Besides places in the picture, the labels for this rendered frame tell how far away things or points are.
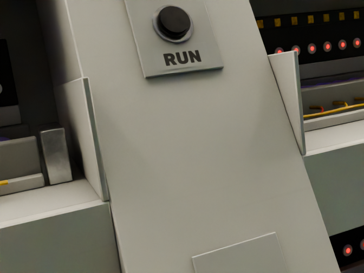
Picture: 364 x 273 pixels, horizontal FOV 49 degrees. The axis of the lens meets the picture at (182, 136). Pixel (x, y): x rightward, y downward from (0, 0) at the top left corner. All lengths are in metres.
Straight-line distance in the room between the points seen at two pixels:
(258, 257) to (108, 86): 0.10
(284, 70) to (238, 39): 0.03
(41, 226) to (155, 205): 0.04
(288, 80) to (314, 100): 0.10
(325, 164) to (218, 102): 0.06
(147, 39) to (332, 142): 0.11
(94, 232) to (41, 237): 0.02
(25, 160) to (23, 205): 0.04
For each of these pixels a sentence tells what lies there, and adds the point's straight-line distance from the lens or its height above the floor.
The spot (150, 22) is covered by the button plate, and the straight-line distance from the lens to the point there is 0.20.
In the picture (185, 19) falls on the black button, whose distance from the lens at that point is 0.20.
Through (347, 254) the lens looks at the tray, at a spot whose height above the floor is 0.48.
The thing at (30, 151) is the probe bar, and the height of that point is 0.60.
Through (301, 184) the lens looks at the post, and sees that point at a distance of 0.20.
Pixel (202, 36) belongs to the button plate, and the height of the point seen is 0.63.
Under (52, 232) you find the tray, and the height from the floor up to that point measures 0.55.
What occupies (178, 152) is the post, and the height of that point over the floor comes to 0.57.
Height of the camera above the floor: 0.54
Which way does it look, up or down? 12 degrees up
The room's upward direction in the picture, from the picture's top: 15 degrees counter-clockwise
